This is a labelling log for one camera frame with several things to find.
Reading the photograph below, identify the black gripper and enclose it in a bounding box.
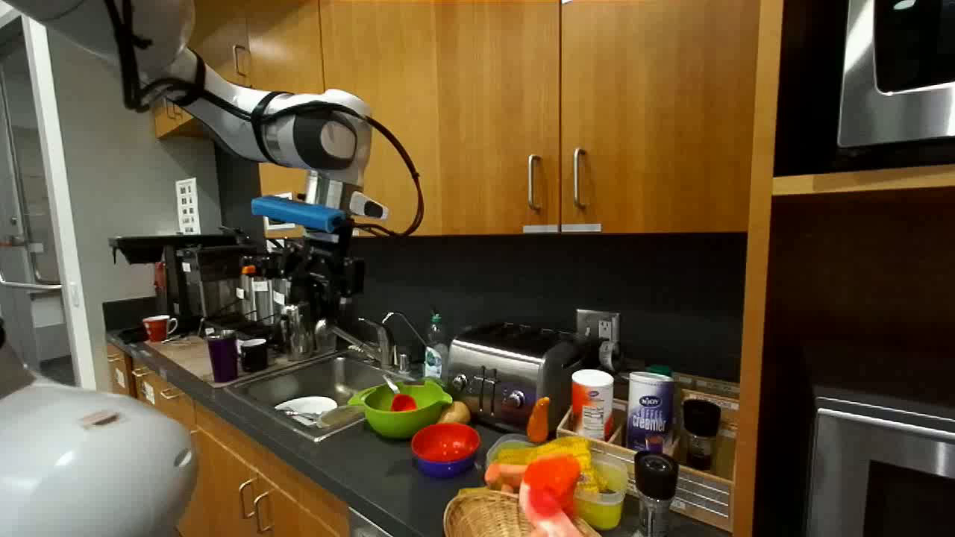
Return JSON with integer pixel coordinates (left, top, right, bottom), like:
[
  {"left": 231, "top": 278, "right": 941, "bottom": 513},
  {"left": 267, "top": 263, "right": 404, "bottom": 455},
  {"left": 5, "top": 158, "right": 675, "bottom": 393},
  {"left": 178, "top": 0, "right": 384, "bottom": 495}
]
[{"left": 295, "top": 239, "right": 364, "bottom": 324}]

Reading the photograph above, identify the silver toaster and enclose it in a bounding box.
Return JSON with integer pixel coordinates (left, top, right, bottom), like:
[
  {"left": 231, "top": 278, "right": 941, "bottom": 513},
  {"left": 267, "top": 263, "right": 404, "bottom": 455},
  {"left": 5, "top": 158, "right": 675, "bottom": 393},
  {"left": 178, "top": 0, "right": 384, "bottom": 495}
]
[{"left": 444, "top": 321, "right": 592, "bottom": 428}]

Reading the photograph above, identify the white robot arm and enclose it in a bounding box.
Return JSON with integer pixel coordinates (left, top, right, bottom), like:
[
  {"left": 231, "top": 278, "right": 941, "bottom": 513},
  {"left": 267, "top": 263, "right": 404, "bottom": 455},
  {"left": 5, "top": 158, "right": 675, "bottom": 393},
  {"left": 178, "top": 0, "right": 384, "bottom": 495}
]
[{"left": 0, "top": 0, "right": 384, "bottom": 537}]

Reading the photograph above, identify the black mug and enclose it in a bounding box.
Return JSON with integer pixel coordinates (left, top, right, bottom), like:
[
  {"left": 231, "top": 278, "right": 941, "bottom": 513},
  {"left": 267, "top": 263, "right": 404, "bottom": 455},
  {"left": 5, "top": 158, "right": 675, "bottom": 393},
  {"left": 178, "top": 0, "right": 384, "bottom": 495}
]
[{"left": 238, "top": 337, "right": 269, "bottom": 372}]

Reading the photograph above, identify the chrome faucet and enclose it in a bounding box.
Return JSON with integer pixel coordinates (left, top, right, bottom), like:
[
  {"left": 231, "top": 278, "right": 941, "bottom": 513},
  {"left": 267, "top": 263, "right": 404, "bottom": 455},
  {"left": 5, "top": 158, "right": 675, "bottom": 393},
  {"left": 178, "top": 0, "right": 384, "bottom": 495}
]
[{"left": 338, "top": 309, "right": 420, "bottom": 378}]

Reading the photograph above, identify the black coffee machine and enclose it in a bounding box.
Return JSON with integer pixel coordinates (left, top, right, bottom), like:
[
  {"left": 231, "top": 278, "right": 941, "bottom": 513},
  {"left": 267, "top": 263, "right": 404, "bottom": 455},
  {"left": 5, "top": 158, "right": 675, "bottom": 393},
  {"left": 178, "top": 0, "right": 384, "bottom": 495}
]
[{"left": 110, "top": 236, "right": 280, "bottom": 343}]

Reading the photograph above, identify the stainless steel sink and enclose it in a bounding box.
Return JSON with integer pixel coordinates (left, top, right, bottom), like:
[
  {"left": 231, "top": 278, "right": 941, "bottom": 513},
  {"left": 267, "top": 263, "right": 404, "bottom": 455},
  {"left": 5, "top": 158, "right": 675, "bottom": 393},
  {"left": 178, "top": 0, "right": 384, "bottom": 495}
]
[{"left": 226, "top": 358, "right": 384, "bottom": 442}]

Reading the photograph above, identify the purple travel mug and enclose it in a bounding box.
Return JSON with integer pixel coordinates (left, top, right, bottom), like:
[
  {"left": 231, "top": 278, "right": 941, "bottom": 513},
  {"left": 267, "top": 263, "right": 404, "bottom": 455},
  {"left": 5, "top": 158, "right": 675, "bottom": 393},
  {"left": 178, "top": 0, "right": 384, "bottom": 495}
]
[{"left": 205, "top": 334, "right": 238, "bottom": 381}]

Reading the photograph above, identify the dish soap bottle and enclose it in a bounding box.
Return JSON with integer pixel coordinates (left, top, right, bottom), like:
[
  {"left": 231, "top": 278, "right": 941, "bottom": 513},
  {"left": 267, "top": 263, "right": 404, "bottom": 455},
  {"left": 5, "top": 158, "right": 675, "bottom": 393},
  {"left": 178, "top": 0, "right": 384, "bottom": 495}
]
[{"left": 423, "top": 309, "right": 452, "bottom": 378}]

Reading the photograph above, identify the white plate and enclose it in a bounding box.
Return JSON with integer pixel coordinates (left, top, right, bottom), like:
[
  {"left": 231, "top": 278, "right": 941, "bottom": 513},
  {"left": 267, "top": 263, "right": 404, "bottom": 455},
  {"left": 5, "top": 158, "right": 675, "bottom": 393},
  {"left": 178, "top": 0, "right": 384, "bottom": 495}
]
[{"left": 277, "top": 396, "right": 338, "bottom": 424}]

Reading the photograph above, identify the red toy in bowl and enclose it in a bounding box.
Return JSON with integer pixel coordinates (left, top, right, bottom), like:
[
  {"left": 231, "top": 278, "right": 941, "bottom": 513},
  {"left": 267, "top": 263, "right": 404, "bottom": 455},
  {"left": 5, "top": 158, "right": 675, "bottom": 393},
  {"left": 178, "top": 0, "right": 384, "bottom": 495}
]
[{"left": 392, "top": 393, "right": 419, "bottom": 412}]

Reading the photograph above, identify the green plastic bowl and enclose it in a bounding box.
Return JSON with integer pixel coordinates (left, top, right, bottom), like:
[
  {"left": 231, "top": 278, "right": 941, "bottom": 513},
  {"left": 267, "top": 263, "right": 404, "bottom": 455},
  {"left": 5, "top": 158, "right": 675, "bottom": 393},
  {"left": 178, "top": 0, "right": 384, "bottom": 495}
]
[{"left": 350, "top": 381, "right": 455, "bottom": 442}]

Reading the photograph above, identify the red coffee cup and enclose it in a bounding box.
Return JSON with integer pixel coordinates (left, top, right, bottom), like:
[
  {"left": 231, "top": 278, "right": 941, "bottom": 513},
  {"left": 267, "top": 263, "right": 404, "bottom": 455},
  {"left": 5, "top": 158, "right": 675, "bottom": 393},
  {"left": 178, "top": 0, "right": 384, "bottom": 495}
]
[{"left": 143, "top": 312, "right": 178, "bottom": 343}]

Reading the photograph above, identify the red and blue bowl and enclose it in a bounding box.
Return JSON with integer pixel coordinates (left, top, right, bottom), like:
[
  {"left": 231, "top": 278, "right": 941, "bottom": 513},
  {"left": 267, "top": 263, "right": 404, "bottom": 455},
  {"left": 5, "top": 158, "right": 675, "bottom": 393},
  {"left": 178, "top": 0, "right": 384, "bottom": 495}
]
[{"left": 413, "top": 424, "right": 481, "bottom": 478}]

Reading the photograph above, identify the orange toy carrot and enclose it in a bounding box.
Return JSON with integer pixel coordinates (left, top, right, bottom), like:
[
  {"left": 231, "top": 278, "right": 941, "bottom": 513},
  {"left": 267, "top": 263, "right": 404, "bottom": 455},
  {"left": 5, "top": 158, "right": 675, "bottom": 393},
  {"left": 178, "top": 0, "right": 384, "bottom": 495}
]
[{"left": 526, "top": 396, "right": 549, "bottom": 443}]

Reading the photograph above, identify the wicker basket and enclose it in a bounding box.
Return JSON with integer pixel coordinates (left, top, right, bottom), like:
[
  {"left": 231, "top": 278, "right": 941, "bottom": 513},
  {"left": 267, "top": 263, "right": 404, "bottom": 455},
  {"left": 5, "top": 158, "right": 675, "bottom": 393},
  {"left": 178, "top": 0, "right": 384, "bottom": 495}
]
[{"left": 440, "top": 487, "right": 604, "bottom": 537}]

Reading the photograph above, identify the white red canister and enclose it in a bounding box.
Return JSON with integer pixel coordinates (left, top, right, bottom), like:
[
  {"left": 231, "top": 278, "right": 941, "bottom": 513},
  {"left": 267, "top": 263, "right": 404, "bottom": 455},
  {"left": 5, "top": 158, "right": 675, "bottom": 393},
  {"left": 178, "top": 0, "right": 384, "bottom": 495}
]
[{"left": 569, "top": 370, "right": 616, "bottom": 442}]

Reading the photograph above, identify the red pink toy food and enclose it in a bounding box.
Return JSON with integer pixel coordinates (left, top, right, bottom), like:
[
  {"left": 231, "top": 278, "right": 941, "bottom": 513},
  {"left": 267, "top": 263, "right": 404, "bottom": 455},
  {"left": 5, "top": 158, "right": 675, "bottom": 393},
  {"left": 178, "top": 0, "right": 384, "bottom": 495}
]
[{"left": 519, "top": 455, "right": 578, "bottom": 537}]

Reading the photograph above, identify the white blue canister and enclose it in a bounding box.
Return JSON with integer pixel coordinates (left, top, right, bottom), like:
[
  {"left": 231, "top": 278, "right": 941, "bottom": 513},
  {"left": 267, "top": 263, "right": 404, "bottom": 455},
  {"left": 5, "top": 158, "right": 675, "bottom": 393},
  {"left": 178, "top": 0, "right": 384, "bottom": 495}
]
[{"left": 628, "top": 370, "right": 672, "bottom": 449}]

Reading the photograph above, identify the yellow plastic container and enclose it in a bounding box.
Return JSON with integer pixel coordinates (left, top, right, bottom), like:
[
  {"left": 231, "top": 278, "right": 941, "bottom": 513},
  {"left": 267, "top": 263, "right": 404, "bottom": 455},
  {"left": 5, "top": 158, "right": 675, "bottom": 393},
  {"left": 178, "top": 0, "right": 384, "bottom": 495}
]
[{"left": 483, "top": 436, "right": 631, "bottom": 530}]

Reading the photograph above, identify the black pepper grinder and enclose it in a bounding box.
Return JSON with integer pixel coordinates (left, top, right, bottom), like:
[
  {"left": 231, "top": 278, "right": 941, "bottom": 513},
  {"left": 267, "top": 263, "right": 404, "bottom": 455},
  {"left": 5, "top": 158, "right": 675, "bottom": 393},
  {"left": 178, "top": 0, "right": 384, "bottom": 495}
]
[{"left": 637, "top": 449, "right": 678, "bottom": 537}]

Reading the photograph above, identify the dark lidded jar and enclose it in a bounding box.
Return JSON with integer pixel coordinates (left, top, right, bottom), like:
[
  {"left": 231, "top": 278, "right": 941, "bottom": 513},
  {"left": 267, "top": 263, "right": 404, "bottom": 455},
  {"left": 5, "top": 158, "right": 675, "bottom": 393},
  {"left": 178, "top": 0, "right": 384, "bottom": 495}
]
[{"left": 683, "top": 399, "right": 723, "bottom": 467}]

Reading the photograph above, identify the wooden tray box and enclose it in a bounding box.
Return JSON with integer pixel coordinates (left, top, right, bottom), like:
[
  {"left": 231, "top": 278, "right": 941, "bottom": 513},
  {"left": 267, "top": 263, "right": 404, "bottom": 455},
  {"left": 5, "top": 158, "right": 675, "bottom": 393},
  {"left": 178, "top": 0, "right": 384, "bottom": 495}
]
[{"left": 555, "top": 376, "right": 741, "bottom": 534}]

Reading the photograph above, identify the steel lower oven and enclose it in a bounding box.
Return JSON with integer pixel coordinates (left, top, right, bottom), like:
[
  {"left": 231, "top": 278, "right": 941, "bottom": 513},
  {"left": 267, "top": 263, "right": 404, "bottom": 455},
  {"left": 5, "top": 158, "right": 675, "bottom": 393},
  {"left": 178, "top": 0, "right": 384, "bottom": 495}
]
[{"left": 805, "top": 391, "right": 955, "bottom": 537}]

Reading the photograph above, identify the steel microwave oven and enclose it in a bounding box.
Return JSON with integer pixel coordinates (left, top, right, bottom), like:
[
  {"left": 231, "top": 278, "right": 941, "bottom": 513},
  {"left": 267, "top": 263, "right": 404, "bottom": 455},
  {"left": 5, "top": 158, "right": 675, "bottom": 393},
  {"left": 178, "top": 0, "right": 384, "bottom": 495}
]
[{"left": 837, "top": 0, "right": 955, "bottom": 148}]

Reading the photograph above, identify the wall power outlet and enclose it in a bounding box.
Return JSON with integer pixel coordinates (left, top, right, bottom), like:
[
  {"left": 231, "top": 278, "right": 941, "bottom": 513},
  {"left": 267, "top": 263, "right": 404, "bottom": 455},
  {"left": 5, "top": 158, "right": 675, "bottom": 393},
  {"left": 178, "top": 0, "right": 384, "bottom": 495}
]
[{"left": 575, "top": 308, "right": 617, "bottom": 370}]

